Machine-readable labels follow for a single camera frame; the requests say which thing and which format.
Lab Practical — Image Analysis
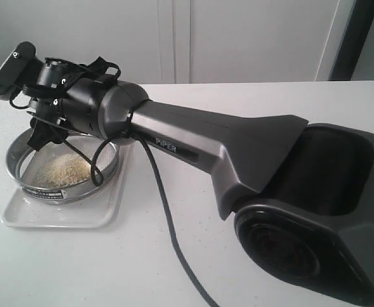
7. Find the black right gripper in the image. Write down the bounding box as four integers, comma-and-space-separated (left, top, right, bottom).
23, 58, 78, 151

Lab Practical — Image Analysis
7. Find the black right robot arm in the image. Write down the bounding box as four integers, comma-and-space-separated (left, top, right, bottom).
22, 58, 374, 306

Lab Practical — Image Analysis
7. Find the round stainless steel sieve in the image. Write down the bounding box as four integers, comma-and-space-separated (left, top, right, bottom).
6, 129, 120, 204

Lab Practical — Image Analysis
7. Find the yellow grain mixture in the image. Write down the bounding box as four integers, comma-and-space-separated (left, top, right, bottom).
35, 153, 90, 188

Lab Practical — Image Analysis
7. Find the white plastic tray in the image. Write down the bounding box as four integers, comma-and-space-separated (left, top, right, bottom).
1, 145, 134, 229

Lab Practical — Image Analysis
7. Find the white cabinet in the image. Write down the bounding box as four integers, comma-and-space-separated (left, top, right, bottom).
0, 1, 354, 84

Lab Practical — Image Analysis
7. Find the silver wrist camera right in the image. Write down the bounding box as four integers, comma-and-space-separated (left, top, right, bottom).
0, 42, 42, 100

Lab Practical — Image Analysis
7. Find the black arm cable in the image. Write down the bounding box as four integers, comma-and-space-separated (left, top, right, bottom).
9, 56, 221, 307

